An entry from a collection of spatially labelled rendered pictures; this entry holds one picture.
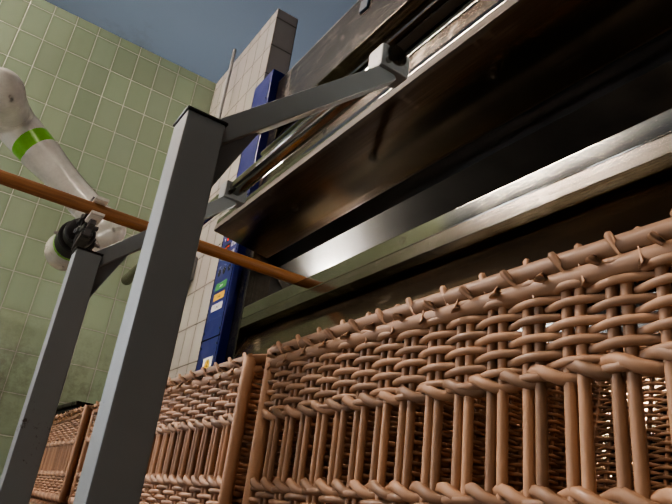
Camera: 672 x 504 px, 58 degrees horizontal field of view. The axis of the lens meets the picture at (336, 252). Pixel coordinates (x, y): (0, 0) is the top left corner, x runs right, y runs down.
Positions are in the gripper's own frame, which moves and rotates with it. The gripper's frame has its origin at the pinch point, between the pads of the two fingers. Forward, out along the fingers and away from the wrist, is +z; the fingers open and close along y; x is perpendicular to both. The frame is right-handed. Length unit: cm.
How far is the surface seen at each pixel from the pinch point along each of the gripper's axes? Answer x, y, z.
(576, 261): -4, 46, 124
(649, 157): -54, 7, 100
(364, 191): -55, -17, 27
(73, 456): -4, 54, 30
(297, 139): -17, 4, 65
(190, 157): 5, 29, 89
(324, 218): -56, -17, 8
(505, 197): -54, 4, 75
